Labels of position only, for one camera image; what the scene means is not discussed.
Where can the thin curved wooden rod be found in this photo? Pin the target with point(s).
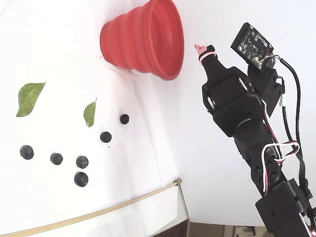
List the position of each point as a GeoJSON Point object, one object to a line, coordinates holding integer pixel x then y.
{"type": "Point", "coordinates": [123, 204]}

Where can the black camera circuit board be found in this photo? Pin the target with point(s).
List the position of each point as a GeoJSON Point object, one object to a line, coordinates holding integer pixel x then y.
{"type": "Point", "coordinates": [251, 43]}

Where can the large green leaf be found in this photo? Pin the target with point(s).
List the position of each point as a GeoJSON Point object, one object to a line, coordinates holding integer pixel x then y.
{"type": "Point", "coordinates": [28, 98]}

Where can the dark blueberry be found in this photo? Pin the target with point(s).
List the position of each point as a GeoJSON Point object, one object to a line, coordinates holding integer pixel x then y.
{"type": "Point", "coordinates": [56, 158]}
{"type": "Point", "coordinates": [124, 119]}
{"type": "Point", "coordinates": [82, 162]}
{"type": "Point", "coordinates": [81, 179]}
{"type": "Point", "coordinates": [105, 137]}
{"type": "Point", "coordinates": [26, 152]}

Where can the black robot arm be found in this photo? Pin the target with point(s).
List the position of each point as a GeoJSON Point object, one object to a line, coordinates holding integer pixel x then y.
{"type": "Point", "coordinates": [284, 205]}

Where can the pink sleeved gripper finger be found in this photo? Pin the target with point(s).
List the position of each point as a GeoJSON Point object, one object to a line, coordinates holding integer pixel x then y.
{"type": "Point", "coordinates": [212, 66]}

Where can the small green leaf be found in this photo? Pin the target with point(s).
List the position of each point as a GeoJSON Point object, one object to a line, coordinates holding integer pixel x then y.
{"type": "Point", "coordinates": [89, 114]}

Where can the brass rod end fitting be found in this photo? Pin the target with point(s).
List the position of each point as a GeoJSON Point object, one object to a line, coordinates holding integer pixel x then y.
{"type": "Point", "coordinates": [177, 182]}

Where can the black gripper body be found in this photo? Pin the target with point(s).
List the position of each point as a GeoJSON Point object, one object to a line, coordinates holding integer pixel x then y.
{"type": "Point", "coordinates": [223, 82]}

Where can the white paper sheet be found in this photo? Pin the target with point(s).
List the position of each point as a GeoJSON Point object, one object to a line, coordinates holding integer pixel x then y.
{"type": "Point", "coordinates": [69, 138]}

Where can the black camera mount housing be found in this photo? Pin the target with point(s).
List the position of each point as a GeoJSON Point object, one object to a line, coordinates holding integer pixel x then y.
{"type": "Point", "coordinates": [267, 86]}

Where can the red collapsible silicone cup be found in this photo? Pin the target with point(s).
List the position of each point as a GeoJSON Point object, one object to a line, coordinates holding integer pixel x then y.
{"type": "Point", "coordinates": [138, 42]}

